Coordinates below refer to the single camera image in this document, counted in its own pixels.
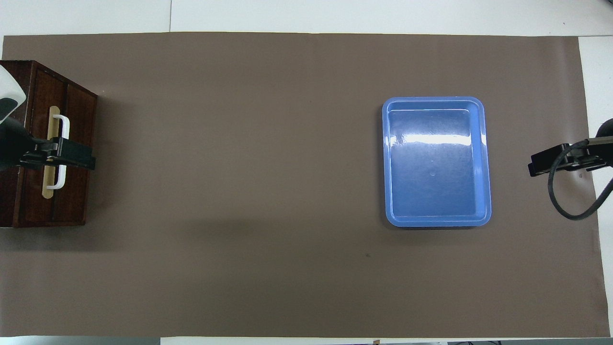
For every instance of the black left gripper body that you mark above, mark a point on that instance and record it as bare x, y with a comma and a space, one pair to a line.
14, 143

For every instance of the blue plastic tray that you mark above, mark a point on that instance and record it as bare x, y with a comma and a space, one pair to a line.
436, 191

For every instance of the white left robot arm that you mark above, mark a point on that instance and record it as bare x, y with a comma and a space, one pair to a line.
7, 84

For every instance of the brown table mat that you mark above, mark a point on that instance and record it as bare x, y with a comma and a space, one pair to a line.
239, 191

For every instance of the dark wooden cabinet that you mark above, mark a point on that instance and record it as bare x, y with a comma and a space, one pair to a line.
17, 72

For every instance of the wooden drawer with dark front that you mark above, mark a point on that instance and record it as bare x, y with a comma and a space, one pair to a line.
79, 115

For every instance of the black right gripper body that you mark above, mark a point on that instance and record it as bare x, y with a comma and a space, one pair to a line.
596, 155

